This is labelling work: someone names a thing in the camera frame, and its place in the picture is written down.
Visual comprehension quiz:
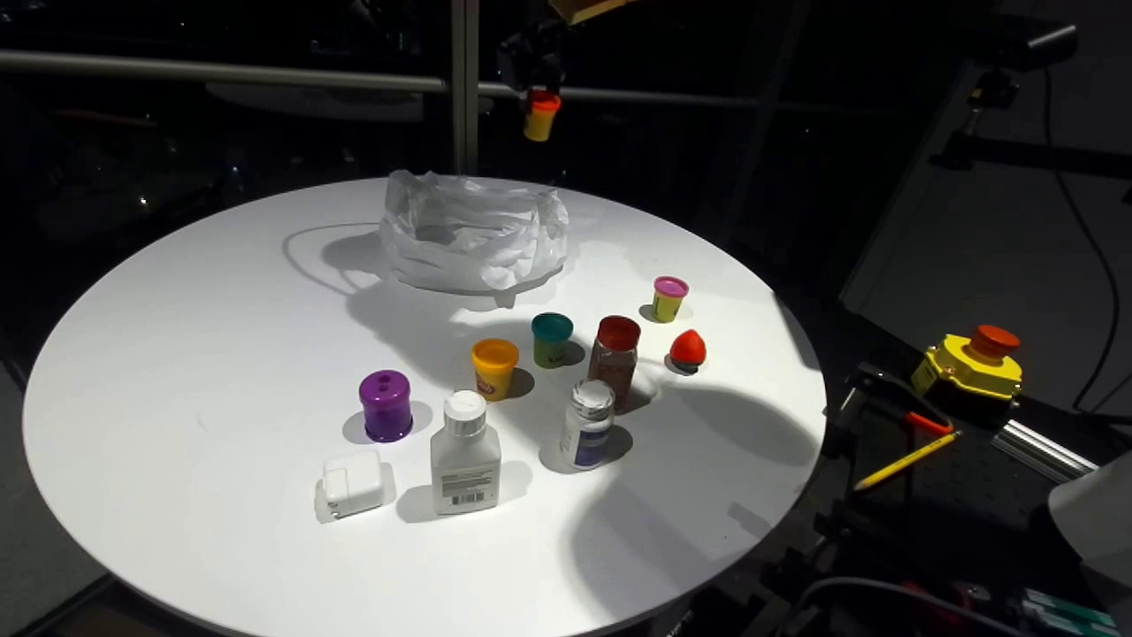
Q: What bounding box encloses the white power adapter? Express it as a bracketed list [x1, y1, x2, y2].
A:
[316, 453, 397, 523]

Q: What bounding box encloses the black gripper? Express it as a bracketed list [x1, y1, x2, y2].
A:
[494, 20, 572, 117]

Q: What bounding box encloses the horizontal metal rail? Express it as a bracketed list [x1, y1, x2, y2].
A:
[0, 46, 897, 117]

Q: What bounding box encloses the white plastic bag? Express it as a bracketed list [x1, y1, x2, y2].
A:
[380, 168, 577, 299]

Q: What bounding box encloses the red handled tool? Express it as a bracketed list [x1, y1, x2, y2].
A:
[902, 409, 960, 442]

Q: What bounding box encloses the yellow emergency stop button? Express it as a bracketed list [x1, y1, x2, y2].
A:
[908, 321, 1026, 403]

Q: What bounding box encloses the hanging black cable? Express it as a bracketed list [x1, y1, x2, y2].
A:
[1039, 69, 1124, 413]

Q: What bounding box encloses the black camera on mount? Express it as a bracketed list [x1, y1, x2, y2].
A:
[942, 5, 1082, 117]

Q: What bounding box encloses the spice jar with red lid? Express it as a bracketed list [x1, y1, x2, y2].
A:
[587, 313, 644, 412]

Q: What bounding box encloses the orange play dough tub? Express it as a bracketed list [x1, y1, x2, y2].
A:
[468, 335, 522, 403]

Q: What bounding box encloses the grey cable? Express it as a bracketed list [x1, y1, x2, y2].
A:
[798, 570, 1018, 637]

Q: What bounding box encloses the white bottle with blue label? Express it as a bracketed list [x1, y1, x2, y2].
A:
[554, 376, 620, 476]

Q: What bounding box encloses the yellow pencil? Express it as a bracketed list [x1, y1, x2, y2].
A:
[853, 430, 965, 497]

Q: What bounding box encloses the aluminium extrusion bar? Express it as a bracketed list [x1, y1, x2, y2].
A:
[993, 419, 1106, 480]

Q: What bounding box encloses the yellow tub with pink lid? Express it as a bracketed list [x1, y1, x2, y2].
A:
[651, 272, 692, 327]

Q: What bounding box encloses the teal play dough tub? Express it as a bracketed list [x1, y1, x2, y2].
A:
[527, 308, 577, 371]

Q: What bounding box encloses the purple plastic container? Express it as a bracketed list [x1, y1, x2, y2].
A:
[356, 368, 416, 446]

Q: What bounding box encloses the square white bottle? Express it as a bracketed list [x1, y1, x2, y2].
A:
[428, 390, 504, 519]

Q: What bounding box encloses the vertical metal post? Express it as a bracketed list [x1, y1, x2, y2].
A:
[445, 0, 483, 177]

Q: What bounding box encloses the white rounded cover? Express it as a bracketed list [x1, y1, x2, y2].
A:
[1047, 453, 1132, 596]

